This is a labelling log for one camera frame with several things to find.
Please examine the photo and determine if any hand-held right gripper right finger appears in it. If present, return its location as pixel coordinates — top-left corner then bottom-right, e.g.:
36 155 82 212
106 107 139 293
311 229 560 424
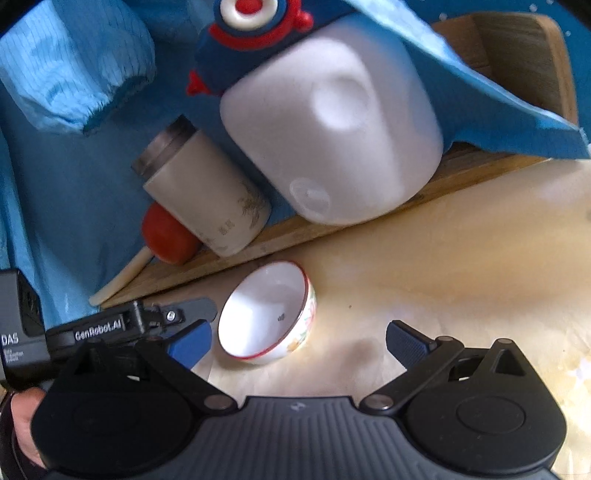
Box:
359 319 542 414

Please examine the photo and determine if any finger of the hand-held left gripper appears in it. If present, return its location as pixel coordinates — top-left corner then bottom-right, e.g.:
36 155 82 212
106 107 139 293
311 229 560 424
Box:
139 296 218 340

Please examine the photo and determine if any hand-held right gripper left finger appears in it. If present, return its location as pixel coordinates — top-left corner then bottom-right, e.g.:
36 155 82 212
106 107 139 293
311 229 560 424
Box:
65 318 236 414

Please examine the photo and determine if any white floral ceramic bowl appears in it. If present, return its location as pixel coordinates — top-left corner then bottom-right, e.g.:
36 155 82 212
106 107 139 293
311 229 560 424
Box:
217 261 317 366

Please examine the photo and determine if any person's left hand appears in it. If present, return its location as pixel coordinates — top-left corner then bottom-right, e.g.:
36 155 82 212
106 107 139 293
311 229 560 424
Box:
7 387 49 469

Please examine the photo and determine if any red ball with cream stick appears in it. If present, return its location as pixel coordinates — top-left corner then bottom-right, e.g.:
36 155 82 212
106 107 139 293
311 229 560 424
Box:
89 205 200 306

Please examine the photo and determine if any white cylindrical flask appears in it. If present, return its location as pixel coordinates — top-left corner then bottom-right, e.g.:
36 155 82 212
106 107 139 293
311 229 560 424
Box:
130 115 273 258

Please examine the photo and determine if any light wooden plank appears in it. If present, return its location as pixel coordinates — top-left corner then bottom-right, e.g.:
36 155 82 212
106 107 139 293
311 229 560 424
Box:
99 143 555 310

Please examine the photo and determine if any blue striped coat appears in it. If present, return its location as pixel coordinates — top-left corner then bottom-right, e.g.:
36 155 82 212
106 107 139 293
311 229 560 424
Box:
0 0 591 333

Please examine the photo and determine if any white plastic jug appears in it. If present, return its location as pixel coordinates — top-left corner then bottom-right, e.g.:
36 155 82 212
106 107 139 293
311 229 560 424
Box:
219 18 445 227

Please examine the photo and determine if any red white blue toy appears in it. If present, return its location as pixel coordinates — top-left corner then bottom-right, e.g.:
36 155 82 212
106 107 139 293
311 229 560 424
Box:
186 0 315 97

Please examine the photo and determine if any curved plywood chair back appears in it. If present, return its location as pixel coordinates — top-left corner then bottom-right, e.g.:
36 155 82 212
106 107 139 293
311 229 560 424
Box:
431 13 579 126

